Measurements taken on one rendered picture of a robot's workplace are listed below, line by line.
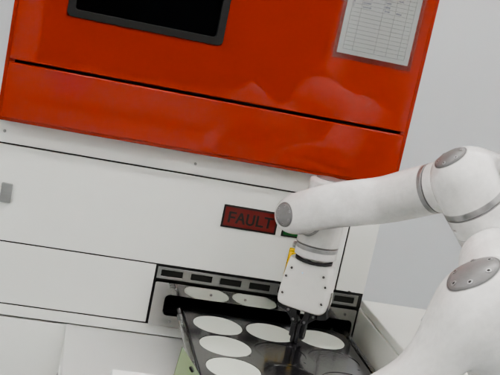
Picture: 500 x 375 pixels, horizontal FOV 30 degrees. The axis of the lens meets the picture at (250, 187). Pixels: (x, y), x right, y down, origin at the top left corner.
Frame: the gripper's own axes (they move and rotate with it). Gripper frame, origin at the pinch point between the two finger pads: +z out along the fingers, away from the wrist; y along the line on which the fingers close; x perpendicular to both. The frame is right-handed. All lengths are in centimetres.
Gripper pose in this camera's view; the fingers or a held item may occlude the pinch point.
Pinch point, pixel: (297, 331)
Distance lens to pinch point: 188.8
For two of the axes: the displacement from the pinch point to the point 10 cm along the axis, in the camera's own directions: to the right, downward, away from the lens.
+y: 9.0, 2.6, -3.5
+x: 3.8, -1.0, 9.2
